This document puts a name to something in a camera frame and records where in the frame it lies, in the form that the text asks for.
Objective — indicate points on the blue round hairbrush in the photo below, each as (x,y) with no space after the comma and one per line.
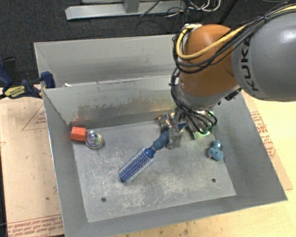
(137,166)

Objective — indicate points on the brown cardboard board red print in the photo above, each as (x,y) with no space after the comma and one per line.
(26,165)

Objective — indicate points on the grey metal bin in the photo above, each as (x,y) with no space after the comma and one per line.
(145,194)

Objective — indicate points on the black cylinder on white bracket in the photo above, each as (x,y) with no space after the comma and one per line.
(232,94)

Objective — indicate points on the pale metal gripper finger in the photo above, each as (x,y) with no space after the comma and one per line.
(174,141)
(165,122)

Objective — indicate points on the orange block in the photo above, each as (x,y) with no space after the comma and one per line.
(77,133)

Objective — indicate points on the shiny iridescent round top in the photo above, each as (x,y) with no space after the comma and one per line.
(94,139)

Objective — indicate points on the blue toy animal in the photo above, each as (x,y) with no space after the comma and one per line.
(215,153)

